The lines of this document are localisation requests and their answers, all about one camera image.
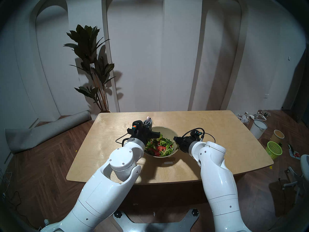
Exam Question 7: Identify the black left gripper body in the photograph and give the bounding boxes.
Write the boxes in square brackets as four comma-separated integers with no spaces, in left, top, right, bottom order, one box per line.
[130,130,150,145]

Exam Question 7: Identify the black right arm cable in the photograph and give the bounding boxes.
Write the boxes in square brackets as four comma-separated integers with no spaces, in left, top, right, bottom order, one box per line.
[182,128,216,144]

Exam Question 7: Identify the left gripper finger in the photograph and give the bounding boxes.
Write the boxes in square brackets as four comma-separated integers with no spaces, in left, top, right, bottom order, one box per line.
[147,120,161,139]
[127,120,148,137]

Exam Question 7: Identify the white plastic bucket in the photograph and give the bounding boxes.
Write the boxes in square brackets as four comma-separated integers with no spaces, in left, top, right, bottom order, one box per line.
[250,120,268,139]

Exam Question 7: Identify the mixed green salad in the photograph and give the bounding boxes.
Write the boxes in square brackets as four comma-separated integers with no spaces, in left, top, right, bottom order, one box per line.
[145,134,175,157]

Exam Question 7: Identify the beige paper cup bin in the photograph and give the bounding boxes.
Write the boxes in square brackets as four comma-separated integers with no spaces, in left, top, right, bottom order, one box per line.
[270,130,285,144]

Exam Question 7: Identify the white cutting board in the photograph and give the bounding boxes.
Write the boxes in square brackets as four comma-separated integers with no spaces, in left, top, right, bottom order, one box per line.
[288,147,301,160]

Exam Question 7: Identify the green mesh basket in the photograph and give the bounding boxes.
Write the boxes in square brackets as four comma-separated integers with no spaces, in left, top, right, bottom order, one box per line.
[265,141,283,160]

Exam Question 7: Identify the crumpled white plastic wrappers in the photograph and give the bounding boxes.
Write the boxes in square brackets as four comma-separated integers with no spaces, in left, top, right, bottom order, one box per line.
[237,112,257,123]

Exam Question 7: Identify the white floor cable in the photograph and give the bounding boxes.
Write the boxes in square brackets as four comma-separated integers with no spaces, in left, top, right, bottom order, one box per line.
[0,167,13,194]

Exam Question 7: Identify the black floor cable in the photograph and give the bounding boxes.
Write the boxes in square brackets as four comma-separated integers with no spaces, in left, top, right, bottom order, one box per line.
[6,190,28,221]

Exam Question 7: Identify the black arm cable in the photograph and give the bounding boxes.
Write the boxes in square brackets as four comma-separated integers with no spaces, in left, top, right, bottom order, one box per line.
[115,135,132,147]
[182,128,216,144]

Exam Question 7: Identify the white swivel chair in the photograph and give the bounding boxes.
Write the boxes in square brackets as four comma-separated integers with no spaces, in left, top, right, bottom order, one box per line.
[282,154,309,205]

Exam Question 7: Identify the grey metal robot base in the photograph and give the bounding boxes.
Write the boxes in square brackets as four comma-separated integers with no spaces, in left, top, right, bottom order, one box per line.
[113,209,200,232]

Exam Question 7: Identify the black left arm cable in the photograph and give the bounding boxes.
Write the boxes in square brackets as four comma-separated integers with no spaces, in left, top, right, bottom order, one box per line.
[115,135,132,147]

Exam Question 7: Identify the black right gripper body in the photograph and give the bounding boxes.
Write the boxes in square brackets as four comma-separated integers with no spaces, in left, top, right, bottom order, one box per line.
[179,136,196,153]

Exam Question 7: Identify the rolled grey floor mat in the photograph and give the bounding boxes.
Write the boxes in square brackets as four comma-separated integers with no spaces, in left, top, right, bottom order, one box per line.
[5,110,91,154]

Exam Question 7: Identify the tall dark green potted plant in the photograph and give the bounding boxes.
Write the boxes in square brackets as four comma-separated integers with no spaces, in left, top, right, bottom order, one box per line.
[63,24,116,113]

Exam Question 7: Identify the beige green salad bowl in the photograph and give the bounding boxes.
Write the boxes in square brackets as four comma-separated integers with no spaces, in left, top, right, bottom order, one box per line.
[142,126,180,158]

